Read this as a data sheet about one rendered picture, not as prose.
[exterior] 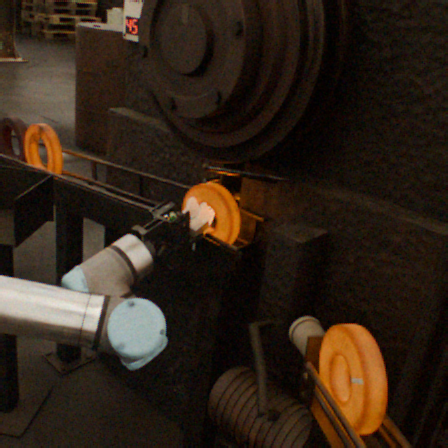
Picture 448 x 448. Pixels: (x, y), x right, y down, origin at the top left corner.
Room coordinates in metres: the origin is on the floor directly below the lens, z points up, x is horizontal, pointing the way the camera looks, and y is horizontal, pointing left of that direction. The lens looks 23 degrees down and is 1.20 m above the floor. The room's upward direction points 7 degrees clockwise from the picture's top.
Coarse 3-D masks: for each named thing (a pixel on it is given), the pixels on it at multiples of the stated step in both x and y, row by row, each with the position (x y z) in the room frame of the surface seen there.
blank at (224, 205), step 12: (192, 192) 1.10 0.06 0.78; (204, 192) 1.08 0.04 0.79; (216, 192) 1.06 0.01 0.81; (228, 192) 1.07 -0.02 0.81; (216, 204) 1.05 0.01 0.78; (228, 204) 1.04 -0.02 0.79; (216, 216) 1.05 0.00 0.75; (228, 216) 1.03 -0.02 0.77; (216, 228) 1.05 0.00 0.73; (228, 228) 1.03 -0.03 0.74; (228, 240) 1.03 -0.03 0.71
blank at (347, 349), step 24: (336, 336) 0.66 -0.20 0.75; (360, 336) 0.62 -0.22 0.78; (336, 360) 0.65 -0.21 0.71; (360, 360) 0.58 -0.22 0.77; (336, 384) 0.64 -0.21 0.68; (360, 384) 0.57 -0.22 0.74; (384, 384) 0.56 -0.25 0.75; (360, 408) 0.55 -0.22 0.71; (384, 408) 0.55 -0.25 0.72; (360, 432) 0.56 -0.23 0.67
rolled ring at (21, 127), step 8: (8, 120) 1.66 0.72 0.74; (16, 120) 1.65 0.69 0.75; (0, 128) 1.70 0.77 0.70; (8, 128) 1.69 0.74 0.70; (16, 128) 1.62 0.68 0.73; (24, 128) 1.63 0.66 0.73; (0, 136) 1.71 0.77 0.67; (8, 136) 1.71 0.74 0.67; (24, 136) 1.61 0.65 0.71; (0, 144) 1.71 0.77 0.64; (8, 144) 1.71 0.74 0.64; (8, 152) 1.70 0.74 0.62; (24, 152) 1.60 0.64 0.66; (24, 160) 1.60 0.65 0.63
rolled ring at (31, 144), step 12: (36, 132) 1.54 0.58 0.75; (48, 132) 1.51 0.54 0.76; (24, 144) 1.60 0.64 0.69; (36, 144) 1.59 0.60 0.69; (48, 144) 1.49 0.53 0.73; (60, 144) 1.51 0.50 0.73; (36, 156) 1.59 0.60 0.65; (48, 156) 1.49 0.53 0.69; (60, 156) 1.49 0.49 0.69; (48, 168) 1.50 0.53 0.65; (60, 168) 1.50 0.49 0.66
